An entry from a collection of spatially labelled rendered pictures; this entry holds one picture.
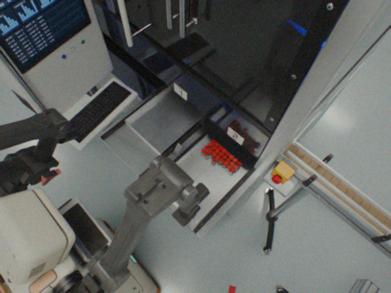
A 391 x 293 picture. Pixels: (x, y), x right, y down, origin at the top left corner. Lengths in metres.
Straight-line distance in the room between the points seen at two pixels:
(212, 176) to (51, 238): 0.74
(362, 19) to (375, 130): 2.31
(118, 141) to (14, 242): 0.74
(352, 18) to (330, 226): 1.88
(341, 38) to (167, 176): 0.47
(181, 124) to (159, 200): 0.90
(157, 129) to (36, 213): 0.74
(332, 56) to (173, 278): 1.73
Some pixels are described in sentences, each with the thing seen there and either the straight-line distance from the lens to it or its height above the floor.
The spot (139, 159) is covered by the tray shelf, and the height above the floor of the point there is 0.88.
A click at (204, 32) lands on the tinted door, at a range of 1.00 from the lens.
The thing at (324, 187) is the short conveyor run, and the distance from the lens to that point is 1.37.
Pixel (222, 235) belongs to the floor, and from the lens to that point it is 2.14.
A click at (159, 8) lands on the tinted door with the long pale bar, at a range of 1.14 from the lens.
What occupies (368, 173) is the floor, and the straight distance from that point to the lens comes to 2.69.
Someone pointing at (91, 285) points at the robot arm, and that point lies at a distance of 0.88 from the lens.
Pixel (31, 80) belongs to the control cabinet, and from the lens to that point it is 1.44.
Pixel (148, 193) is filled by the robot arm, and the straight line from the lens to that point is 0.56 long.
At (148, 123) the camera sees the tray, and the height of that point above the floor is 0.88.
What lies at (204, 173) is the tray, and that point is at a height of 0.88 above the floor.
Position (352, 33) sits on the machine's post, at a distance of 0.70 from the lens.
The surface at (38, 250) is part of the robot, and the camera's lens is 0.81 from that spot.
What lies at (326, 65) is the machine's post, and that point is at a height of 1.59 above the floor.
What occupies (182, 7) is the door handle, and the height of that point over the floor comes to 1.55.
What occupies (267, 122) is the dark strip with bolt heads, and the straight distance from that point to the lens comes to 1.03.
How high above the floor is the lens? 2.09
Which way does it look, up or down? 63 degrees down
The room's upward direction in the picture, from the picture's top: 3 degrees clockwise
